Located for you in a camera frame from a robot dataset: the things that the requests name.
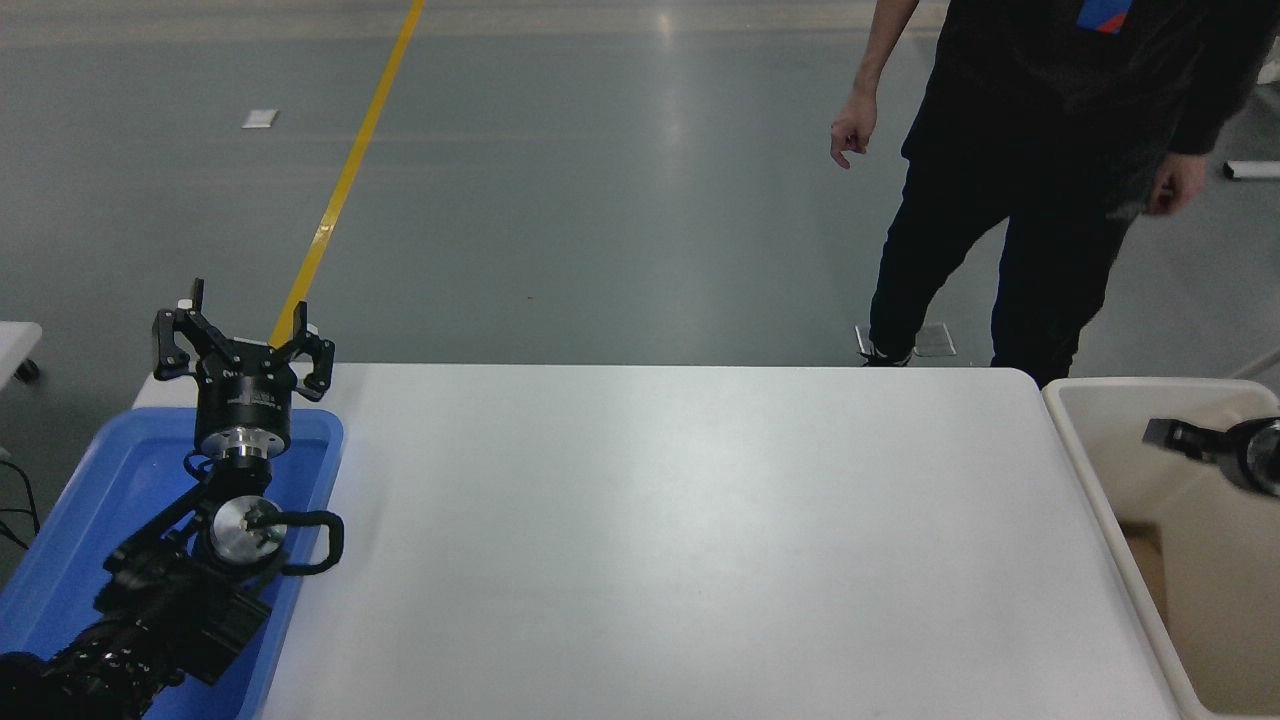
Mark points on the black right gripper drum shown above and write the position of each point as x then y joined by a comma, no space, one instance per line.
1238,455

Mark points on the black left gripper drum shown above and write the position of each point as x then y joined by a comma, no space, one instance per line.
244,395

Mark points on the person's right forearm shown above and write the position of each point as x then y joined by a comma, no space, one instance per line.
885,45

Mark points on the person's left forearm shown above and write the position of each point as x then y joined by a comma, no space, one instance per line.
1220,100

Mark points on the person's left hand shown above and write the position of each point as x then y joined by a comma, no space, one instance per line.
1178,185

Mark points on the person's right hand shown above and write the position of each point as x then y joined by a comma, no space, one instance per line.
855,130

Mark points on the large pale bin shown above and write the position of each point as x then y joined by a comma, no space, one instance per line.
1120,450

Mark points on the black caster wheel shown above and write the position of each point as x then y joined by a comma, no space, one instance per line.
27,371

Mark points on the white side table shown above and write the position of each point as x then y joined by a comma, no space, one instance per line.
15,342

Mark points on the blue plastic tray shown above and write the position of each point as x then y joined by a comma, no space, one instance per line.
90,480

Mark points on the metal floor plate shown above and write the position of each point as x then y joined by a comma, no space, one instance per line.
863,340
938,340

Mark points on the white bar on floor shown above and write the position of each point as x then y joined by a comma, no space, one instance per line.
1252,170

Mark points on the person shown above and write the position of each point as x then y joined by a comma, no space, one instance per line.
1050,150

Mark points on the white office chair base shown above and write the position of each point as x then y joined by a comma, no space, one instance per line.
1271,72

